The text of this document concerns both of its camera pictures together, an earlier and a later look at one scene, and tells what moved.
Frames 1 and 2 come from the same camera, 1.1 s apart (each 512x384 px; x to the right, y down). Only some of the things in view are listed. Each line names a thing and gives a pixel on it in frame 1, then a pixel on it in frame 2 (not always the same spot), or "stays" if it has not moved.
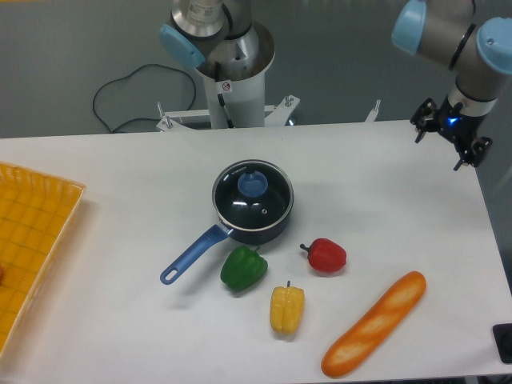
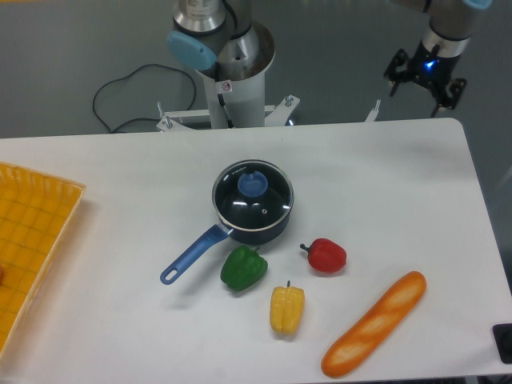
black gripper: [461, 128] -> [430, 69]
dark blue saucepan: [217, 234] stays
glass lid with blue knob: [253, 195] stays
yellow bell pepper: [286, 308] stays
